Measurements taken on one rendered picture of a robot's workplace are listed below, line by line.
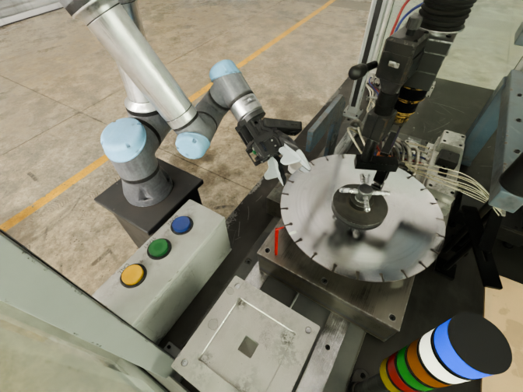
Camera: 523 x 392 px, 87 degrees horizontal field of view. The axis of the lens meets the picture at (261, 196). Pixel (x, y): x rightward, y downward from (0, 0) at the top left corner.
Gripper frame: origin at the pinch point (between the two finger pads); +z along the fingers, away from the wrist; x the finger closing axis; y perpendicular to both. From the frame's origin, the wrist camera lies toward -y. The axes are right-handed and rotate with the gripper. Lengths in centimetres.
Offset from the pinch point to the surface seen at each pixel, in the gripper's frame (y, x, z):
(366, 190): 0.8, 19.9, 8.8
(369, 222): 3.1, 18.4, 14.5
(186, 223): 30.2, -1.0, -4.9
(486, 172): -59, 5, 32
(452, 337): 23, 44, 17
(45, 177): 76, -173, -98
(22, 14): 21, -400, -448
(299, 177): 4.4, 7.4, -0.1
